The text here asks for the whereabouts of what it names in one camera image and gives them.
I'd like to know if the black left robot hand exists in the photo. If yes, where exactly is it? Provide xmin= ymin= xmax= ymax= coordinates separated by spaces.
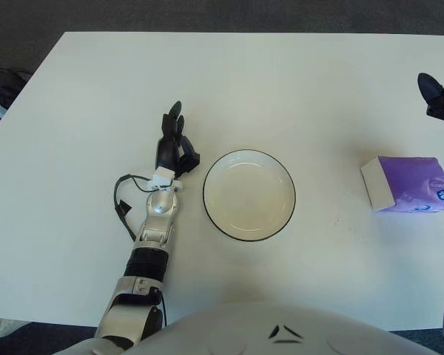
xmin=155 ymin=100 xmax=202 ymax=182

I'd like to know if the purple tissue paper pack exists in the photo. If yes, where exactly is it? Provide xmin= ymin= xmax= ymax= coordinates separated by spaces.
xmin=360 ymin=155 xmax=444 ymax=213

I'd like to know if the white plate with black rim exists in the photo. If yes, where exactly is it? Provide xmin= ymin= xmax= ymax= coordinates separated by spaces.
xmin=202 ymin=149 xmax=297 ymax=243

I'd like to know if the black bag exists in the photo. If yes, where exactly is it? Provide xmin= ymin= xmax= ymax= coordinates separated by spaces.
xmin=0 ymin=66 xmax=33 ymax=108

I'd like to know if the grey robot torso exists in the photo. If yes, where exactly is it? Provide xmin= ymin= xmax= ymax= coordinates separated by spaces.
xmin=70 ymin=302 xmax=444 ymax=355

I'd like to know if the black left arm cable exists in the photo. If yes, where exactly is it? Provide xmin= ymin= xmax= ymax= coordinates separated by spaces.
xmin=113 ymin=173 xmax=152 ymax=243

